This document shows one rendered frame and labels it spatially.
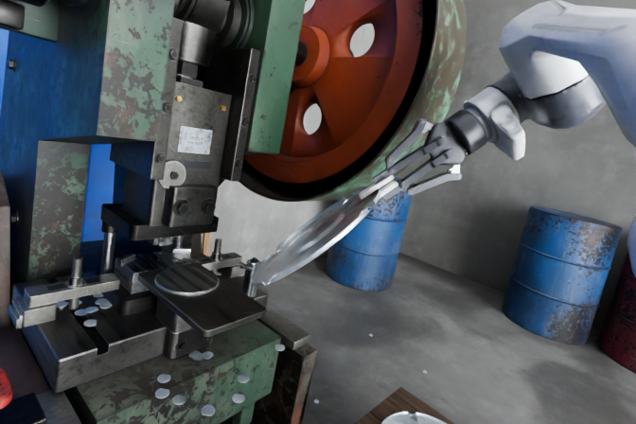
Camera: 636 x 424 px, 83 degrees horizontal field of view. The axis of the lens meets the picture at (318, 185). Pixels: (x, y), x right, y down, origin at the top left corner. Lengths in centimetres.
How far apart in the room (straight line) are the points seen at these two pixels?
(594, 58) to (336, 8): 72
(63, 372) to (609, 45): 84
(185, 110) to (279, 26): 27
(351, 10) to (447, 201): 309
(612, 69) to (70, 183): 95
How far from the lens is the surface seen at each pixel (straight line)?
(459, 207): 389
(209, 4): 79
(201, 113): 77
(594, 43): 48
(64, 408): 76
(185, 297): 74
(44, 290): 84
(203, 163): 79
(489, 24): 412
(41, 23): 86
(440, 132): 67
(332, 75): 101
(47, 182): 96
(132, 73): 66
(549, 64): 60
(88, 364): 77
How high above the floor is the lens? 112
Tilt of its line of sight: 8 degrees down
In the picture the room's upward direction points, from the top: 11 degrees clockwise
